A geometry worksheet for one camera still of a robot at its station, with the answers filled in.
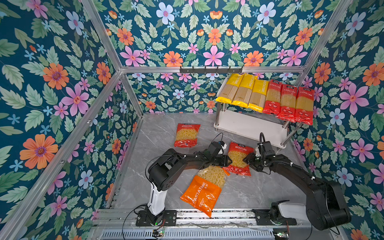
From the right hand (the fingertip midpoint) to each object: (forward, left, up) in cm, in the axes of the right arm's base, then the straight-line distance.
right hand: (245, 160), depth 89 cm
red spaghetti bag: (+15, -18, +32) cm, 39 cm away
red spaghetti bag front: (+20, -12, +32) cm, 39 cm away
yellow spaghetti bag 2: (+26, +2, +31) cm, 41 cm away
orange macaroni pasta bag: (-17, +25, -1) cm, 30 cm away
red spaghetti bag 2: (+8, -23, +31) cm, 40 cm away
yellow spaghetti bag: (+28, +10, +32) cm, 44 cm away
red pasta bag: (+6, +4, -1) cm, 7 cm away
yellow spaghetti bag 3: (+22, -5, +31) cm, 39 cm away
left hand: (0, +7, +2) cm, 8 cm away
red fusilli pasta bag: (+19, +36, 0) cm, 41 cm away
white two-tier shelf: (+29, -14, -2) cm, 32 cm away
